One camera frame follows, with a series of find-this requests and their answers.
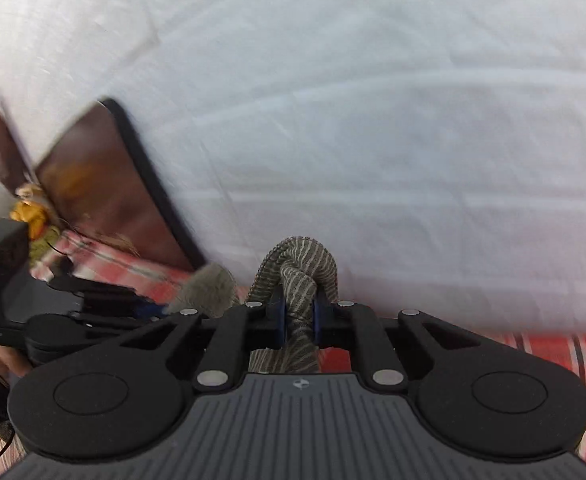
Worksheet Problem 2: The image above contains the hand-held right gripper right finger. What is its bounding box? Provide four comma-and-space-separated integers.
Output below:
315, 296, 478, 391

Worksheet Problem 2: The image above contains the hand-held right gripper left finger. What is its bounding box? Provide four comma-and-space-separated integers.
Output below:
120, 296, 288, 392

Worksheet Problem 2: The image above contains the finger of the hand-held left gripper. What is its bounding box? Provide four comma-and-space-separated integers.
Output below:
48, 276, 167, 318
69, 311, 175, 334

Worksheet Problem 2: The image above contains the grey striped long-sleeve shirt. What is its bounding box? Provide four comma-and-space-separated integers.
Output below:
165, 235, 341, 373

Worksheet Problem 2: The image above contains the person's left hand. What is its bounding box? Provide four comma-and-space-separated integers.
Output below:
0, 344, 29, 381

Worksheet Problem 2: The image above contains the yellow and green cloth pile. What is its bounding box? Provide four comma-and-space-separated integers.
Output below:
12, 184, 63, 261

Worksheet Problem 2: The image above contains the brown wooden headboard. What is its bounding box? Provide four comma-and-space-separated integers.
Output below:
0, 97, 207, 273

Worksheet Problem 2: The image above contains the red plaid bed sheet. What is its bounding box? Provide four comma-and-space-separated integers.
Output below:
0, 230, 586, 466

